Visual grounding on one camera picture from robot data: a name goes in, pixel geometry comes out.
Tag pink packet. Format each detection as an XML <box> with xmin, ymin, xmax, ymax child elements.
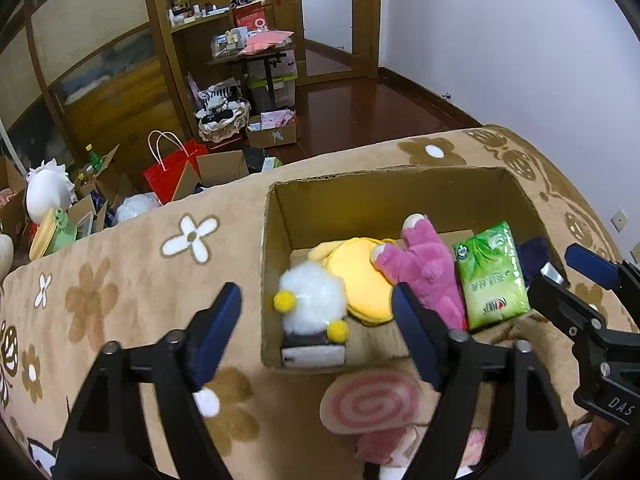
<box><xmin>355</xmin><ymin>427</ymin><xmax>431</xmax><ymax>466</ymax></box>

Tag pink papers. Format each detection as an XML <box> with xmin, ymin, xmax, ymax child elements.
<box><xmin>237</xmin><ymin>30</ymin><xmax>296</xmax><ymax>57</ymax></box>

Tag lace-trimmed basket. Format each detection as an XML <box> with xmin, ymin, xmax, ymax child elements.
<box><xmin>197</xmin><ymin>100</ymin><xmax>251</xmax><ymax>143</ymax></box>

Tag wooden corner shelf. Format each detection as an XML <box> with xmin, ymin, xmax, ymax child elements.
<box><xmin>142</xmin><ymin>0</ymin><xmax>241</xmax><ymax>141</ymax></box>

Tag cardboard box with pink items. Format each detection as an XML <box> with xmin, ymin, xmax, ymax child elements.
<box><xmin>246</xmin><ymin>112</ymin><xmax>299</xmax><ymax>148</ymax></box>

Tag green frog toy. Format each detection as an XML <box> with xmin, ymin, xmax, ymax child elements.
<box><xmin>29</xmin><ymin>207</ymin><xmax>78</xmax><ymax>261</ymax></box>

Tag white-haired plush head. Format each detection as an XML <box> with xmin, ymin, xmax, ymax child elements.
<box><xmin>26</xmin><ymin>158</ymin><xmax>76</xmax><ymax>223</ymax></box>

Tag printed cardboard box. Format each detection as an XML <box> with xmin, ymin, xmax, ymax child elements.
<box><xmin>260</xmin><ymin>165</ymin><xmax>571</xmax><ymax>376</ymax></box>

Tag red box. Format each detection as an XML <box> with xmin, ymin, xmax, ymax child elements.
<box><xmin>232</xmin><ymin>2</ymin><xmax>268</xmax><ymax>31</ymax></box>

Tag dark purple plush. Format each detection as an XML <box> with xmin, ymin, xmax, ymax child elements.
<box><xmin>517</xmin><ymin>236</ymin><xmax>553</xmax><ymax>291</ymax></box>

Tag white fluffy duck plush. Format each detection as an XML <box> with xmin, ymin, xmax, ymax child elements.
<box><xmin>272</xmin><ymin>260</ymin><xmax>351</xmax><ymax>346</ymax></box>

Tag pink swirl roll cushion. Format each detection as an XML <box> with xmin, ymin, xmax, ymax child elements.
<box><xmin>319</xmin><ymin>366</ymin><xmax>443</xmax><ymax>433</ymax></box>

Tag red paper bag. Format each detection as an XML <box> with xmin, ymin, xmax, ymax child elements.
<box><xmin>142</xmin><ymin>130</ymin><xmax>208</xmax><ymax>206</ymax></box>

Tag wooden glass door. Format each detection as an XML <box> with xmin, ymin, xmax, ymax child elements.
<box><xmin>260</xmin><ymin>0</ymin><xmax>381</xmax><ymax>78</ymax></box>

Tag brown floral blanket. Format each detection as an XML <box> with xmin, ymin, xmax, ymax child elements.
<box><xmin>0</xmin><ymin>124</ymin><xmax>640</xmax><ymax>480</ymax></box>

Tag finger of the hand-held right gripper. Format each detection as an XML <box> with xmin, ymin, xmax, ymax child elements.
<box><xmin>565</xmin><ymin>243</ymin><xmax>640</xmax><ymax>291</ymax></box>
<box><xmin>528</xmin><ymin>260</ymin><xmax>607</xmax><ymax>342</ymax></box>

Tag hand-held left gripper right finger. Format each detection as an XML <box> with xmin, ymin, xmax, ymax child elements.
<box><xmin>391</xmin><ymin>282</ymin><xmax>573</xmax><ymax>480</ymax></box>

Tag wooden wardrobe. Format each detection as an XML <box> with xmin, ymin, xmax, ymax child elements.
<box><xmin>0</xmin><ymin>0</ymin><xmax>201</xmax><ymax>171</ymax></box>

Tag clear plastic storage bin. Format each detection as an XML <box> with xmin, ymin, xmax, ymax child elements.
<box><xmin>247</xmin><ymin>72</ymin><xmax>298</xmax><ymax>111</ymax></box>

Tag silver and black box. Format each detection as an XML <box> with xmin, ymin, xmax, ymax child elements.
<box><xmin>280</xmin><ymin>332</ymin><xmax>347</xmax><ymax>368</ymax></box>

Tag open cardboard box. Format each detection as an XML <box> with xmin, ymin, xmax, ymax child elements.
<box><xmin>67</xmin><ymin>144</ymin><xmax>133</xmax><ymax>233</ymax></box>

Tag pink bear plush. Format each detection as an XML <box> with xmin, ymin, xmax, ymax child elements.
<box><xmin>372</xmin><ymin>213</ymin><xmax>468</xmax><ymax>331</ymax></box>

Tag small dark table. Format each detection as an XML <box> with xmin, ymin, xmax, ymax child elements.
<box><xmin>207</xmin><ymin>47</ymin><xmax>296</xmax><ymax>113</ymax></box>

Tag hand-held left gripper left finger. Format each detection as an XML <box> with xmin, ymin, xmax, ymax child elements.
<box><xmin>52</xmin><ymin>281</ymin><xmax>244</xmax><ymax>480</ymax></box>

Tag yellow dog plush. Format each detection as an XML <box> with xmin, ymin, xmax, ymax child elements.
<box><xmin>306</xmin><ymin>236</ymin><xmax>401</xmax><ymax>328</ymax></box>

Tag white fluffy bundle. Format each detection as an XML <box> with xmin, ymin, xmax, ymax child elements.
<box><xmin>116</xmin><ymin>192</ymin><xmax>161</xmax><ymax>223</ymax></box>

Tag green tissue pack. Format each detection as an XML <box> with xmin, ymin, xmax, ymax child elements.
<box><xmin>452</xmin><ymin>221</ymin><xmax>531</xmax><ymax>331</ymax></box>

